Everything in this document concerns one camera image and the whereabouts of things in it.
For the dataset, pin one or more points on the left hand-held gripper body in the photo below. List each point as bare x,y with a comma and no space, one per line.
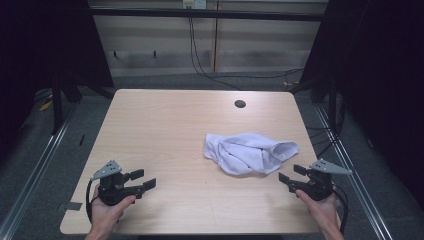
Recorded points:
111,190

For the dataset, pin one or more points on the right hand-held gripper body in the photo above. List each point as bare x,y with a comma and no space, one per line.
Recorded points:
316,186

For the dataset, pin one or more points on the white printed cloth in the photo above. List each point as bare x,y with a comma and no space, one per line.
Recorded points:
248,154

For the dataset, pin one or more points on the person's left hand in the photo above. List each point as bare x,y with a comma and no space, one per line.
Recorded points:
106,215

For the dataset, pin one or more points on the person's right hand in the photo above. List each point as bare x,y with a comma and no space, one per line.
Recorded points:
321,211

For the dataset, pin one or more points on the grey tape strip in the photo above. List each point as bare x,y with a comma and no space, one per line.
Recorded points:
74,206

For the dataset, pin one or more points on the small black strip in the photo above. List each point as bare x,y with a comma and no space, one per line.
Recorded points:
82,140

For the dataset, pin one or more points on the black metal stand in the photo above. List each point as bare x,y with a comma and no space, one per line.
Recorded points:
57,106

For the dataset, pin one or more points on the yellow object on floor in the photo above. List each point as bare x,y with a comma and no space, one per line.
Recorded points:
45,106

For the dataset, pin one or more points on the dark curtain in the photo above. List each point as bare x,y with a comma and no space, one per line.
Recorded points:
40,40
383,83

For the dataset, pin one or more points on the metal floor rail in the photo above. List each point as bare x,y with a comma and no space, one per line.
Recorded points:
36,166
353,180

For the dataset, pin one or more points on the black horizontal frame bar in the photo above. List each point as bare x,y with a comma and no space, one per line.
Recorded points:
206,14

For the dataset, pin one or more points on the white wall power outlet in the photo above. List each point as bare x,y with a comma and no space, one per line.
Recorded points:
194,4

